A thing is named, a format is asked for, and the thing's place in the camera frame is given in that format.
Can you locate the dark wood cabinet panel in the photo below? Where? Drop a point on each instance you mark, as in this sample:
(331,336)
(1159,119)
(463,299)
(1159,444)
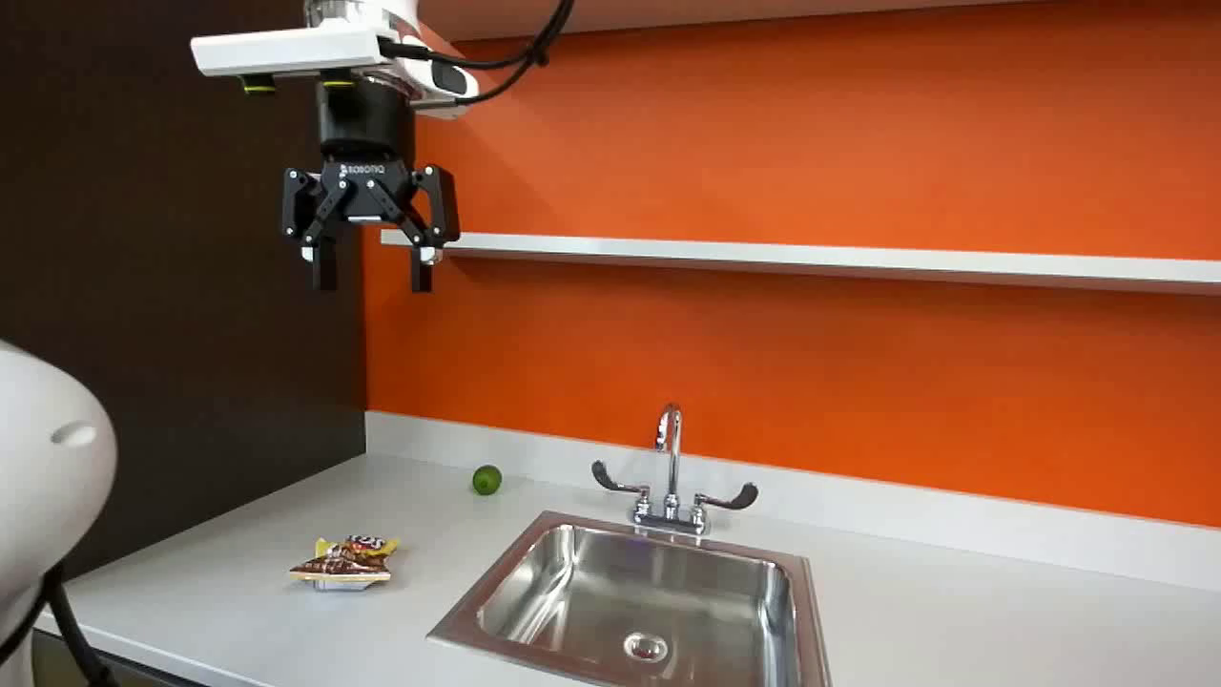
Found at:
(167,278)

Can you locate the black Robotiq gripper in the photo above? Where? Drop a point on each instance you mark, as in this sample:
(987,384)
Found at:
(363,135)

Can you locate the stainless steel sink basin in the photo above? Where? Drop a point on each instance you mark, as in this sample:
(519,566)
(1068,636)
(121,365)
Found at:
(633,612)

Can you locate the long white wall shelf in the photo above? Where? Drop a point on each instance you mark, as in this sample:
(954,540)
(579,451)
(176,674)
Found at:
(813,258)

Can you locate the green lime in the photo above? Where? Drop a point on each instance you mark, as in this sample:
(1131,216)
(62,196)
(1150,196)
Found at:
(485,478)

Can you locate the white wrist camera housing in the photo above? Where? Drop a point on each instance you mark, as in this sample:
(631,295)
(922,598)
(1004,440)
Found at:
(293,49)

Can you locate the colourful snack packet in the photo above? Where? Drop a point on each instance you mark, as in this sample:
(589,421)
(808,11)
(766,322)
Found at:
(345,563)

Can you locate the white counter backsplash strip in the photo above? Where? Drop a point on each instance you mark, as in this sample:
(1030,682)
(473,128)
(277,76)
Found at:
(892,501)

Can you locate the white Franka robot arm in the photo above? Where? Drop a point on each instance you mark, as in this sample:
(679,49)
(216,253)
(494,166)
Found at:
(41,482)

